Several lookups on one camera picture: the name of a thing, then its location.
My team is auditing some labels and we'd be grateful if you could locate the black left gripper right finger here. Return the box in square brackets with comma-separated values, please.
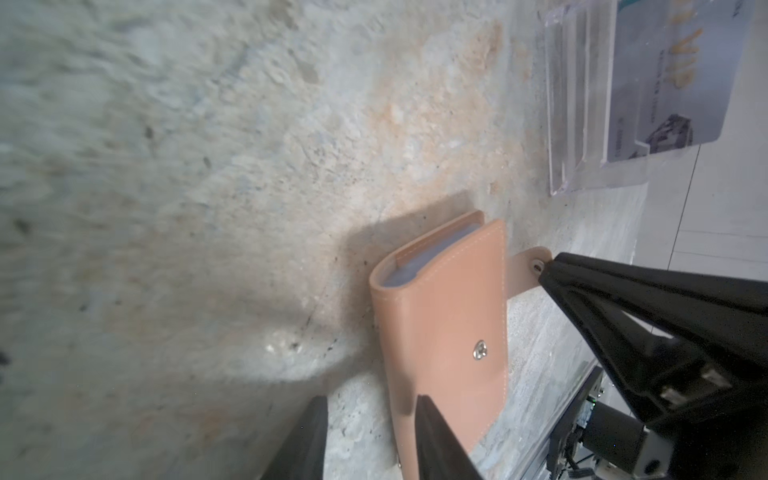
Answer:
[415, 395, 482, 480]

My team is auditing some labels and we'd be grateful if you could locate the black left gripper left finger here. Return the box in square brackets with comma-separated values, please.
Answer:
[261, 396, 328, 480]

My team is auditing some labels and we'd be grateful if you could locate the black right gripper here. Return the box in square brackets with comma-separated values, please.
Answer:
[539, 253, 767, 479]

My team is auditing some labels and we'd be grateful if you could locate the pink leather card holder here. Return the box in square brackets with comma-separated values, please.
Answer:
[369, 210, 552, 479]

